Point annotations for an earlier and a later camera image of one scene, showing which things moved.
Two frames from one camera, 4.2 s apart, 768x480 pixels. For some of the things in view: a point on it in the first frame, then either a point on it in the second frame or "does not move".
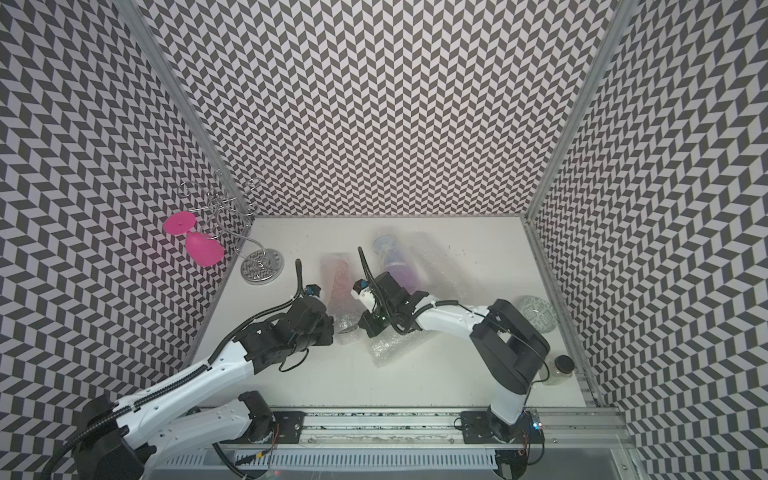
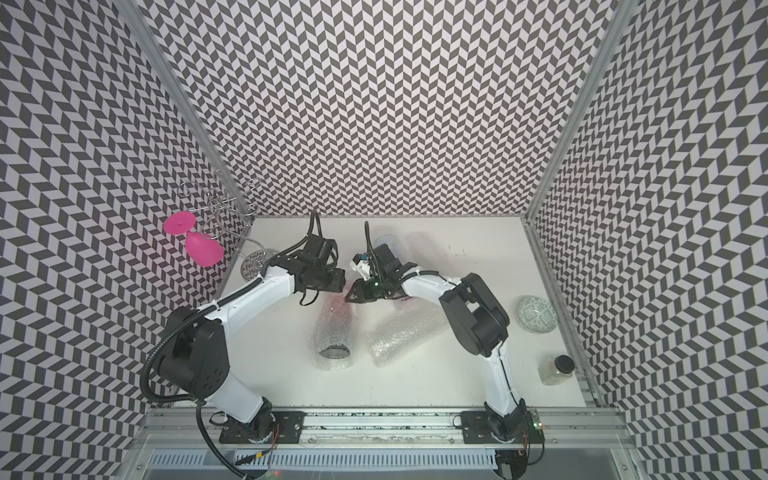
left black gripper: (326, 323) -> (337, 283)
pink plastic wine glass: (202, 248) does not move
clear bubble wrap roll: (388, 343) does not move
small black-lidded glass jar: (560, 369) does not move
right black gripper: (367, 323) -> (362, 294)
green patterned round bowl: (539, 312) does not move
